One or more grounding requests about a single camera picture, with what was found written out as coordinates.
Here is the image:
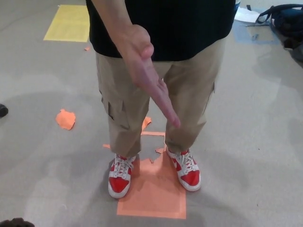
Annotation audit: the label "curled orange paper scrap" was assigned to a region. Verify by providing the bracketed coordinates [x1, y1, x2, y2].
[141, 116, 152, 131]

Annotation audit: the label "yellow floor sheet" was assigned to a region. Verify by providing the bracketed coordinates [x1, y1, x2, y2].
[43, 4, 90, 43]

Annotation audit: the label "person's bare right forearm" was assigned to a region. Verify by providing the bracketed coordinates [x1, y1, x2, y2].
[85, 0, 133, 48]

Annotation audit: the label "dark blue backpack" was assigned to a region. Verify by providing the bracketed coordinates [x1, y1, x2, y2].
[255, 6, 303, 49]

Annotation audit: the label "large torn orange floor sheet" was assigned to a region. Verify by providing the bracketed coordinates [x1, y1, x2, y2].
[116, 131, 187, 219]

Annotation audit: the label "khaki cargo trousers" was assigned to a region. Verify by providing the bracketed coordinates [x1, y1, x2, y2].
[95, 35, 227, 158]

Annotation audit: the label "crumpled orange paper piece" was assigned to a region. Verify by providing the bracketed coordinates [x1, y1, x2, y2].
[55, 108, 77, 131]

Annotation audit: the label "person's left red white sneaker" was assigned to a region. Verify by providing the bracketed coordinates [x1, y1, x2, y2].
[165, 146, 202, 192]

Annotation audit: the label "black t-shirt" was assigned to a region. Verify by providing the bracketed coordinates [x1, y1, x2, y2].
[85, 0, 236, 61]

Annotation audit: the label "person's red white sneaker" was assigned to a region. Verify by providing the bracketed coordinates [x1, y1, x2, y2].
[107, 152, 137, 199]
[165, 146, 202, 192]

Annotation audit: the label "person's bare right hand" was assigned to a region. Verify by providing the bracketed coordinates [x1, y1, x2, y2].
[115, 24, 181, 129]

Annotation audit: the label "white paper sheet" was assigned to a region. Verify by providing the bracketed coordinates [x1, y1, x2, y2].
[234, 6, 261, 24]

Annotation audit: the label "person's right red white sneaker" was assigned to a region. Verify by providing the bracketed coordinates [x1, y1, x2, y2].
[107, 152, 137, 199]

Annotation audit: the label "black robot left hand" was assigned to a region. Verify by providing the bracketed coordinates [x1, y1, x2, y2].
[0, 217, 36, 227]

